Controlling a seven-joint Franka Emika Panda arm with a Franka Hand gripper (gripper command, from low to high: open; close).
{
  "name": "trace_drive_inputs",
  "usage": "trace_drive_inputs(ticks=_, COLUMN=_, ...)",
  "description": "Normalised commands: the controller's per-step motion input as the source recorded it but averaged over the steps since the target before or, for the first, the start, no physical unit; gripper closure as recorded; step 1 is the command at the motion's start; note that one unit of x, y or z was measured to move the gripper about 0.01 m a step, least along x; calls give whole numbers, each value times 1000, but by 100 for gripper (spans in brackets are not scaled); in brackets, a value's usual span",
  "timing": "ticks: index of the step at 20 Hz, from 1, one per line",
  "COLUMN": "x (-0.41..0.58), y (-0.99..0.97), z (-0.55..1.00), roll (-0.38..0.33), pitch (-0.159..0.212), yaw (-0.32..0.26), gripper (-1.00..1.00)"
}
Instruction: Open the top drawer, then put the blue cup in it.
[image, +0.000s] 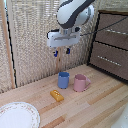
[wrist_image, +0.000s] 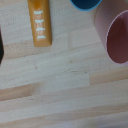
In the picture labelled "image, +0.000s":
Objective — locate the yellow rectangular block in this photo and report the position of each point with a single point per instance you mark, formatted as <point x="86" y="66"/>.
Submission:
<point x="57" y="95"/>

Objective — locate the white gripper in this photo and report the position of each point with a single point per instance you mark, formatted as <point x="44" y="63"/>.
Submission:
<point x="63" y="37"/>

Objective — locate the dark brown drawer cabinet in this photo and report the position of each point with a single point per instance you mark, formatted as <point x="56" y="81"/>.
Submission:
<point x="100" y="16"/>

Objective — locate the bamboo screen panel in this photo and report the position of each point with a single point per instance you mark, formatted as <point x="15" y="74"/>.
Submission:
<point x="87" y="40"/>
<point x="33" y="43"/>

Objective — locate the wooden post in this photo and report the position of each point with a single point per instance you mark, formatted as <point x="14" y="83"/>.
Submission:
<point x="6" y="43"/>

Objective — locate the white patterned plate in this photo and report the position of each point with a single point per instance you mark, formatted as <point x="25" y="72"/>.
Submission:
<point x="18" y="116"/>

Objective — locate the pink mug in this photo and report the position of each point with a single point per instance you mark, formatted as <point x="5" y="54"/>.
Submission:
<point x="80" y="84"/>

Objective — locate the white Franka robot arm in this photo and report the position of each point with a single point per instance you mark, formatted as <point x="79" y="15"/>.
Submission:
<point x="71" y="11"/>

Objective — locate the blue cup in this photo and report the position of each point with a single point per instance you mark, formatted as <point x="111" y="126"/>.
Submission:
<point x="63" y="81"/>

